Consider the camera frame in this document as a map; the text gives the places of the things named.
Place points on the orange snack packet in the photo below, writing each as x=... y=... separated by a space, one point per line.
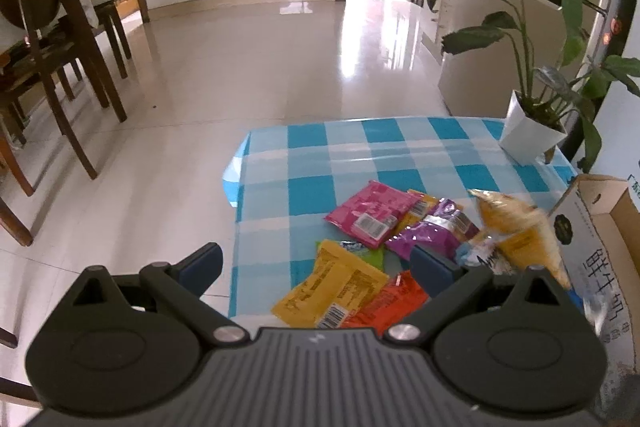
x=390 y=302

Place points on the green leafy plant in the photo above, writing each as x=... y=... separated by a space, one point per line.
x=475 y=38

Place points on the tan chip bag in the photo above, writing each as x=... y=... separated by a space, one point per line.
x=520 y=232

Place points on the white plant pot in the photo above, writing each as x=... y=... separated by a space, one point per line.
x=525 y=132

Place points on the cardboard box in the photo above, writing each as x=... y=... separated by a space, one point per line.
x=600 y=267

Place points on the small yellow snack packet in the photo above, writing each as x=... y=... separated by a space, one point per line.
x=424 y=206

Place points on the white and blue snack packet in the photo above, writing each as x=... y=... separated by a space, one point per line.
x=477 y=252

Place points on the purple snack packet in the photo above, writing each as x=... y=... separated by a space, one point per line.
x=425 y=234

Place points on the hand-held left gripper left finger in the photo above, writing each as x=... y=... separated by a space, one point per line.
x=202 y=268

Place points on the blue checkered tablecloth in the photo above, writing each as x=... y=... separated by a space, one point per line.
x=310 y=187

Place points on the pink snack packet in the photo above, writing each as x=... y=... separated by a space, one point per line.
x=372 y=209

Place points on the large yellow snack packet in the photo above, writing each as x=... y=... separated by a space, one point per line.
x=330 y=282

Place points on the brown wooden chair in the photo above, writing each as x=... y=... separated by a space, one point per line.
x=15 y=207

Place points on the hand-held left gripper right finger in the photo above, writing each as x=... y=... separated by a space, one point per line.
x=432 y=272

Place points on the green snack packet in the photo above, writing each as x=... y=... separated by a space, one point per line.
x=371 y=258

